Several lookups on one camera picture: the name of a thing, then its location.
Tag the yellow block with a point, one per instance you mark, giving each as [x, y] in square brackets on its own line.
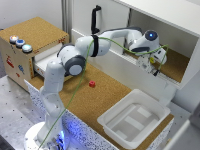
[152, 60]

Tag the red button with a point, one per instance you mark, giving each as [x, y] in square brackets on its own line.
[13, 39]

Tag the blue button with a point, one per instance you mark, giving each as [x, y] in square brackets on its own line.
[20, 42]

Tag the green button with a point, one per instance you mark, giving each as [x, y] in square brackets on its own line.
[26, 48]

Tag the pink block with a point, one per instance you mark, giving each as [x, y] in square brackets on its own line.
[92, 83]

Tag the white plastic box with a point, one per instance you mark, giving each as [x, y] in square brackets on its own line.
[133, 120]

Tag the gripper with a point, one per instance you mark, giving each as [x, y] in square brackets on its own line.
[145, 61]

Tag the white sliding door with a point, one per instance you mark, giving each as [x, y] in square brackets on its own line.
[82, 16]

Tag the wooden drawer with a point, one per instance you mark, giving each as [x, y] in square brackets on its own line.
[41, 61]

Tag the wooden drawer box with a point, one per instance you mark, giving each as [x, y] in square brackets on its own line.
[33, 31]

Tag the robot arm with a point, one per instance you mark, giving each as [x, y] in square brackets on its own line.
[53, 83]

